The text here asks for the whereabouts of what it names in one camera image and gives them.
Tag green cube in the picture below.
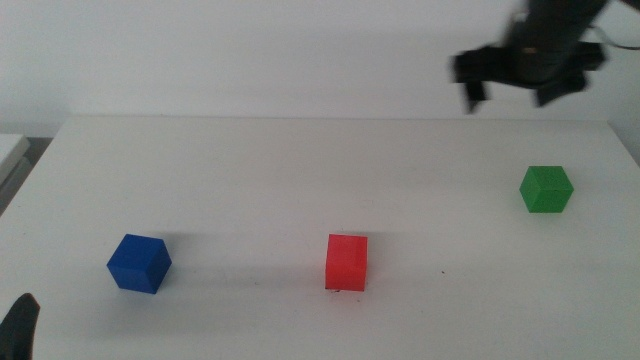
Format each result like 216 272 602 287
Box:
518 165 575 214

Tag blue cube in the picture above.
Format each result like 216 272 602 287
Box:
106 233 173 295

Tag red cube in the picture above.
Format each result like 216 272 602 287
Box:
324 233 369 293

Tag white side furniture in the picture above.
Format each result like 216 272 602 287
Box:
0 133 32 189

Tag thin right arm cable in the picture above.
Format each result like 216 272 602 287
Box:
588 23 640 51

